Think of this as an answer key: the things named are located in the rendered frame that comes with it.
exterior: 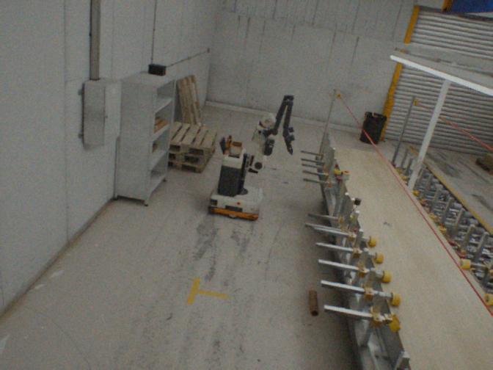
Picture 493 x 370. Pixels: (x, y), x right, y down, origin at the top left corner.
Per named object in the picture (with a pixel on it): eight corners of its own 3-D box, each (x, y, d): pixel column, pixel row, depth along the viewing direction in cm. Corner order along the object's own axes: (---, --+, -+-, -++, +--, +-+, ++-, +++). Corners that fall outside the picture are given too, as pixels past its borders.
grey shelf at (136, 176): (114, 200, 525) (118, 79, 465) (137, 175, 608) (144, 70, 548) (147, 206, 524) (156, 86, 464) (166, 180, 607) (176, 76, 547)
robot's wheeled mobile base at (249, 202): (207, 212, 529) (209, 194, 519) (215, 193, 587) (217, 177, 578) (257, 222, 527) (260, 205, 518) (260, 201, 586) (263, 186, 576)
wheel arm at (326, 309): (323, 312, 243) (325, 307, 242) (323, 308, 246) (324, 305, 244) (384, 324, 242) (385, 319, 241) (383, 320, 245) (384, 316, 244)
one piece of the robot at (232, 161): (214, 202, 528) (223, 142, 495) (221, 186, 578) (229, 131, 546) (240, 207, 527) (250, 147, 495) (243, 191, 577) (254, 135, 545)
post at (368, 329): (357, 354, 257) (379, 294, 239) (356, 350, 261) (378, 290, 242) (363, 355, 257) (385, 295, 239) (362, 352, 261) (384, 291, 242)
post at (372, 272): (351, 327, 280) (371, 269, 262) (351, 323, 284) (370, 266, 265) (356, 327, 280) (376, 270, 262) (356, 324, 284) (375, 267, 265)
